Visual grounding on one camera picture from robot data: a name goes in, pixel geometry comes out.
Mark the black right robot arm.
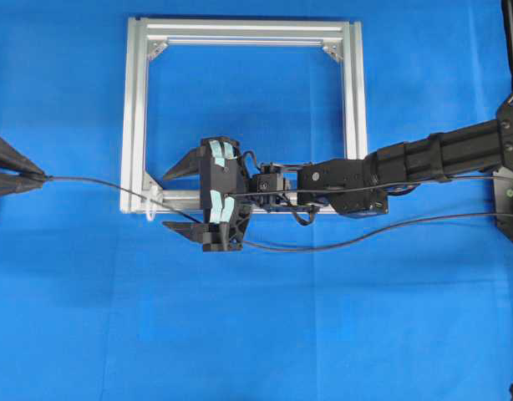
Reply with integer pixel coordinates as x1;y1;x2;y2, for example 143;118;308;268
163;117;513;251

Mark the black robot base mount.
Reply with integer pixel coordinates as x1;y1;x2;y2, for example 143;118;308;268
494;1;513;243

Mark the aluminium extrusion frame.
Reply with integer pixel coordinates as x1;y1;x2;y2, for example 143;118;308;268
119;17;368;216

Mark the black USB cable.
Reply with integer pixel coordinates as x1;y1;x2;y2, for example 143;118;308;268
43;175;498;254

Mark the white zip tie loop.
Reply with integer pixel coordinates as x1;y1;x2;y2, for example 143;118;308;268
145;185;163;222

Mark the blue table cloth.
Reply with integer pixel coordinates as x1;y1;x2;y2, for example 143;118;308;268
0;1;513;400

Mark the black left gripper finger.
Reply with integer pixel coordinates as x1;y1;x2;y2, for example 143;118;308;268
0;136;46;178
0;175;46;197

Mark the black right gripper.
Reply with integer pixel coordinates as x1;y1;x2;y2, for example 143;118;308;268
162;137;296;252

